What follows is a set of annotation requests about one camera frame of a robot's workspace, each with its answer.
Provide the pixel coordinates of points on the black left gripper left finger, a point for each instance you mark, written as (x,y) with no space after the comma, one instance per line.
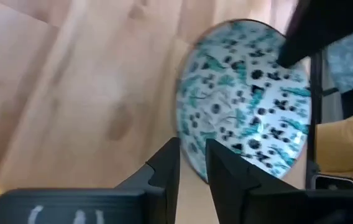
(167,168)

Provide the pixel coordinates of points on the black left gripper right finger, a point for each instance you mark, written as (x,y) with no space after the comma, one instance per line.
(229,177)

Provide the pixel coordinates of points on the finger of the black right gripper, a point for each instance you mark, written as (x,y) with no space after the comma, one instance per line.
(325,28)

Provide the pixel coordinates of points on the teal floral ceramic bowl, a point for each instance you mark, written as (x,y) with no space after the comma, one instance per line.
(241,102)

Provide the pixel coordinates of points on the black metal table frame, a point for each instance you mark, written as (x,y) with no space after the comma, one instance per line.
(314,109)

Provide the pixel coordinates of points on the silver bracket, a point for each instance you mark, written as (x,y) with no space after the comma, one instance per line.
(335,183)

